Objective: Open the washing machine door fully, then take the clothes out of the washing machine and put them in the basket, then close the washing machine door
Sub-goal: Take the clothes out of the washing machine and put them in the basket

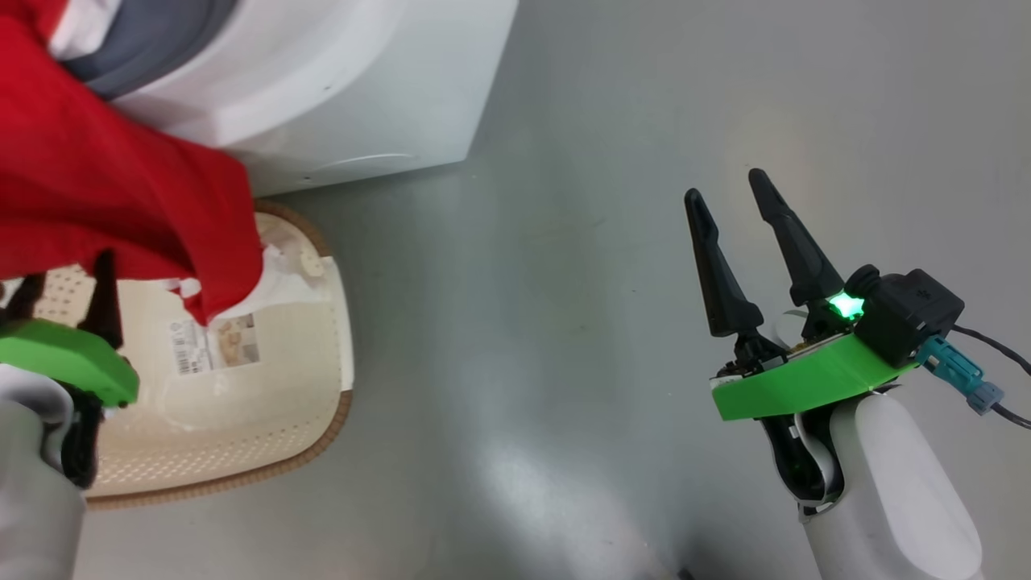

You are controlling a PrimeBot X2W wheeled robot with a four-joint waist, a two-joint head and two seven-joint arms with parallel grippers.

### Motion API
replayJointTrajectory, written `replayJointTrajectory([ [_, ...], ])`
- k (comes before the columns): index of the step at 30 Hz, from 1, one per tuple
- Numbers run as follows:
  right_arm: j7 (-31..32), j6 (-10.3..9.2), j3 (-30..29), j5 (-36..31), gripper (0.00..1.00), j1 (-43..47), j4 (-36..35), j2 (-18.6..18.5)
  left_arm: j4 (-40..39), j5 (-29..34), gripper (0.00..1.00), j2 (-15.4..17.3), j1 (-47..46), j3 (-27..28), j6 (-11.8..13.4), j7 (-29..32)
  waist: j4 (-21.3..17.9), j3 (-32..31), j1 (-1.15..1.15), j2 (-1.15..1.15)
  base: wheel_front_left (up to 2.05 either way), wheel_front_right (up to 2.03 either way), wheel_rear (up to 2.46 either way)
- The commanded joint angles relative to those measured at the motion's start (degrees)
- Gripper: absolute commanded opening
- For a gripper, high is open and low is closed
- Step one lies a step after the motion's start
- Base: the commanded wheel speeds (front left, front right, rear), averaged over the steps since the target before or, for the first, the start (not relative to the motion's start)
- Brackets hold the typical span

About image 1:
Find cream perforated laundry basket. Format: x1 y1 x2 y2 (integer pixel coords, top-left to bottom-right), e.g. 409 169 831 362
0 200 356 512

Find white washing machine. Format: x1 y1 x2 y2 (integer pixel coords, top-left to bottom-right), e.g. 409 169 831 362
48 0 520 199

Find paper basket label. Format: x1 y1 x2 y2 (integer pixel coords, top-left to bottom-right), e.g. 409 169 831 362
169 313 262 377

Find grey rubber door gasket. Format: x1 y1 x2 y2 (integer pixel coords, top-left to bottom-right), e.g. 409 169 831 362
60 0 239 102

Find red and white garment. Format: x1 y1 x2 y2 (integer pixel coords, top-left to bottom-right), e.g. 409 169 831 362
0 0 333 328

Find teal cable connector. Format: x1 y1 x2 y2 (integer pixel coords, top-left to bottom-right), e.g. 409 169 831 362
916 336 1006 416

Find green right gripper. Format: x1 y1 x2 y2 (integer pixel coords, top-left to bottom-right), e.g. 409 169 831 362
685 168 921 422

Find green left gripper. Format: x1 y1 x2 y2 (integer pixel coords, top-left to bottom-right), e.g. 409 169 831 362
0 250 140 408

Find thin black cable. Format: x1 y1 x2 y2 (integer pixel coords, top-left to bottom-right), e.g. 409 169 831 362
950 325 1031 429

